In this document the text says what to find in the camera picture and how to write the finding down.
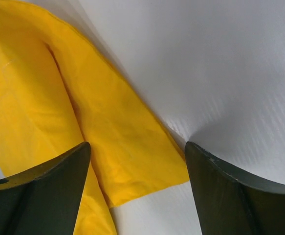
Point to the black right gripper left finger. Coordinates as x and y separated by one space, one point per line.
45 199

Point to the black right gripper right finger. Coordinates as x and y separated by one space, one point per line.
232 201

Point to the yellow cloth placemat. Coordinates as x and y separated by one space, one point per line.
56 91

